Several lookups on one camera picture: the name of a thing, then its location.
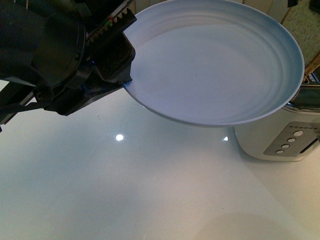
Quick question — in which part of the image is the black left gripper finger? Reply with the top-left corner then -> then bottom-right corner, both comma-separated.
96,33 -> 136,84

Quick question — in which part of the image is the white silver toaster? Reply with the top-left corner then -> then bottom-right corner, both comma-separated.
234,69 -> 320,162

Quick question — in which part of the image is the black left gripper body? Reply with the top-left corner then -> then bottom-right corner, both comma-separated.
0,0 -> 136,125

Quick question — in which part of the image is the light blue round plate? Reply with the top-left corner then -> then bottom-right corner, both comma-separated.
124,0 -> 305,127

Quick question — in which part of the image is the brown bread slice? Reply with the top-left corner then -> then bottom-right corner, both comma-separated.
281,0 -> 320,80

